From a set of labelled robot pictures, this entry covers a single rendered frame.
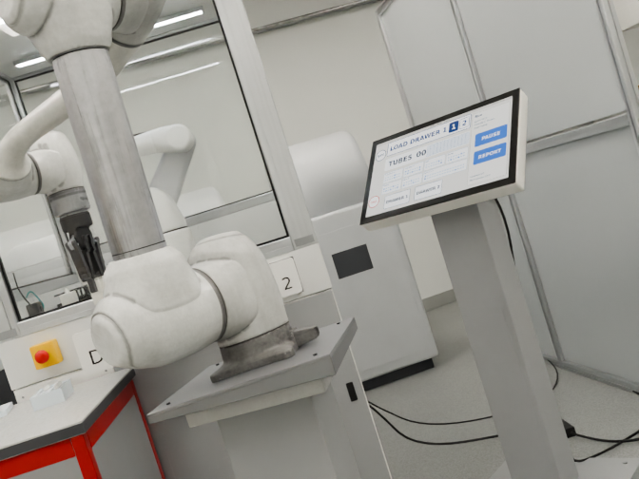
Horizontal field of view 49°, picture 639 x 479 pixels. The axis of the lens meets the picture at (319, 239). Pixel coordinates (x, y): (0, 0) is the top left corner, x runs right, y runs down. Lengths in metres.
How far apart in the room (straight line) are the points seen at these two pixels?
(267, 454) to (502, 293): 0.93
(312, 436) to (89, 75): 0.78
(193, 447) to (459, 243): 1.02
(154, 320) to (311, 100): 4.40
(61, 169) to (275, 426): 0.83
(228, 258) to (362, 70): 4.38
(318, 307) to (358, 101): 3.58
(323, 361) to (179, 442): 1.10
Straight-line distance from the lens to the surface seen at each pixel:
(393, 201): 2.09
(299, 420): 1.41
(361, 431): 2.29
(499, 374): 2.18
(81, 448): 1.71
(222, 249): 1.40
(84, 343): 1.92
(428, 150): 2.11
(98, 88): 1.33
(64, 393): 2.05
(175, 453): 2.31
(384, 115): 5.65
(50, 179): 1.81
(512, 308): 2.11
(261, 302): 1.41
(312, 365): 1.27
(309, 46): 5.65
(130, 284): 1.28
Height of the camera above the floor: 1.05
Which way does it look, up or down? 3 degrees down
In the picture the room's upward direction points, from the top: 17 degrees counter-clockwise
